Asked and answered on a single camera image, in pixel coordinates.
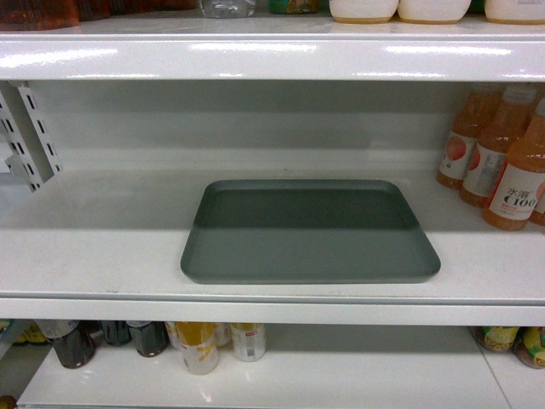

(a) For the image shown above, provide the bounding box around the silver grey rectangular tray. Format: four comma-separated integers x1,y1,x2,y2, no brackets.
181,179,441,285

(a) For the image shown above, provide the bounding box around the white red drink can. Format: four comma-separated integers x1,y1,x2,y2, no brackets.
230,323,266,362

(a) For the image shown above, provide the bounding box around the yellow white drink can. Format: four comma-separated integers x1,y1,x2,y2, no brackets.
175,321,219,375

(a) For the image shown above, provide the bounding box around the white store shelf unit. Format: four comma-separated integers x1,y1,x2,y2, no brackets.
1,12,544,408

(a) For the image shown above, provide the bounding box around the dark soda bottle right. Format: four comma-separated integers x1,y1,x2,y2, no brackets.
126,320,169,357

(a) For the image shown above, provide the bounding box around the dark soda bottle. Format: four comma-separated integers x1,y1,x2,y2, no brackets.
126,320,169,357
36,320,95,369

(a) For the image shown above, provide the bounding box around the orange juice bottle back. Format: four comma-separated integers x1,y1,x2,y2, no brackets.
436,83,502,190

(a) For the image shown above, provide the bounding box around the orange juice bottle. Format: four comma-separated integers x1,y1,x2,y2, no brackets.
482,100,544,231
436,83,502,190
459,84,537,207

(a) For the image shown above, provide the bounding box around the white bottle top left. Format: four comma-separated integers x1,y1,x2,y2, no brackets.
329,0,399,24

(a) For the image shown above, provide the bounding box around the white bottle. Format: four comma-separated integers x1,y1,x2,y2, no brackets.
397,0,471,25
329,0,399,24
485,0,544,25

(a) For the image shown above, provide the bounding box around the dark soda bottle left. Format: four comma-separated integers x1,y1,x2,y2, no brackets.
36,320,95,369

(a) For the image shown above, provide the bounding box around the orange juice bottle front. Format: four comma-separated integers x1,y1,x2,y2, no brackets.
482,100,544,231

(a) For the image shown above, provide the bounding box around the white bottle top middle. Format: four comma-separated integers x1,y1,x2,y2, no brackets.
397,0,471,25

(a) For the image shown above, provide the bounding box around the orange juice bottle middle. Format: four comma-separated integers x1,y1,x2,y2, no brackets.
459,84,537,207

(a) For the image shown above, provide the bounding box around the white bottle top right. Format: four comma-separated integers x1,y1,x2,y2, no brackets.
485,0,544,25

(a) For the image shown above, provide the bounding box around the white slotted shelf bracket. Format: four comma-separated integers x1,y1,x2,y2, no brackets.
1,81,62,192

